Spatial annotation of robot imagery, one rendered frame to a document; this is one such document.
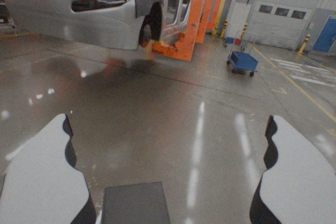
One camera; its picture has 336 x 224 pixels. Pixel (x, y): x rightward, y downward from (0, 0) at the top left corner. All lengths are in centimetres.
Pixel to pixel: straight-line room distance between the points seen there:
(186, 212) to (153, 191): 45
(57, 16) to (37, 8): 23
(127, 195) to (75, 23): 166
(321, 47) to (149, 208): 1353
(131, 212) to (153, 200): 13
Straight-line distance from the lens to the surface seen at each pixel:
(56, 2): 218
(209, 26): 898
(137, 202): 110
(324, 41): 1392
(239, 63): 473
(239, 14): 1074
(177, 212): 150
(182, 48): 294
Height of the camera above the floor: 130
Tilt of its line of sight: 28 degrees down
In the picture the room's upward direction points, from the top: 10 degrees clockwise
